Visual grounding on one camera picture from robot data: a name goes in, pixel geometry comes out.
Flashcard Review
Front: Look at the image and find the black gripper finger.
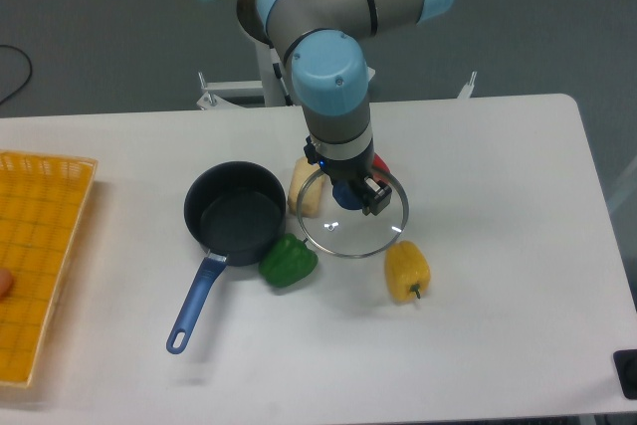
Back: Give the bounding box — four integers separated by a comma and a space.
358, 175, 391, 216

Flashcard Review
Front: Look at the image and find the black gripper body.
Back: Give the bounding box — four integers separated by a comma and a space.
304, 135, 374, 196

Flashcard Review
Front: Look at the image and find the glass lid blue knob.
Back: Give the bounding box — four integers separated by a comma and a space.
296, 168, 409, 259

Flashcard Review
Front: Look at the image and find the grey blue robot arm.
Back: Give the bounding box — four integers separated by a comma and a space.
255, 0, 454, 215

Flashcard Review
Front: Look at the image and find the red bell pepper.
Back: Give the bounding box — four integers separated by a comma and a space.
372, 153, 390, 174

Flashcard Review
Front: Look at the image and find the beige bread loaf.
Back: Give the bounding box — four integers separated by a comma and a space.
288, 158, 325, 217

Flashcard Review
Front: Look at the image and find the yellow bell pepper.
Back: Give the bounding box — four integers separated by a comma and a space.
384, 241, 431, 304

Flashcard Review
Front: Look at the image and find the green bell pepper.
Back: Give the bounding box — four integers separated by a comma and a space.
258, 233, 319, 288

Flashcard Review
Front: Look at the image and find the black device at table edge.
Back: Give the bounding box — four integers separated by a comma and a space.
613, 349, 637, 400

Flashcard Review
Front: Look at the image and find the yellow plastic basket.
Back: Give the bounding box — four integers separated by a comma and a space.
1, 150, 98, 388

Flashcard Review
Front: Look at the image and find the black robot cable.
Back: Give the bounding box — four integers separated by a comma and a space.
272, 62, 295, 106

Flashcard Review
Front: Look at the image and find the dark saucepan blue handle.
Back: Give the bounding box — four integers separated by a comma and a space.
166, 161, 286, 354

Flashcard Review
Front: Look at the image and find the black cable on floor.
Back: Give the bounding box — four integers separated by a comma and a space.
0, 44, 34, 106

